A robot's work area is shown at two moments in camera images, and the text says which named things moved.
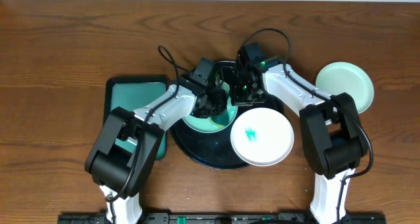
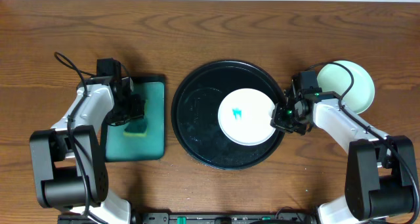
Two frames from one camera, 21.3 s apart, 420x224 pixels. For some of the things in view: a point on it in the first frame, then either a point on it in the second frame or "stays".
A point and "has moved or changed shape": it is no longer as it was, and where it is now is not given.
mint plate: x=342 y=77 stays
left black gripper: x=214 y=104 -> x=132 y=109
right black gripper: x=245 y=98 -> x=282 y=117
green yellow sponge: x=220 y=120 has moved or changed shape
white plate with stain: x=262 y=136 has moved or changed shape
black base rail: x=217 y=218 stays
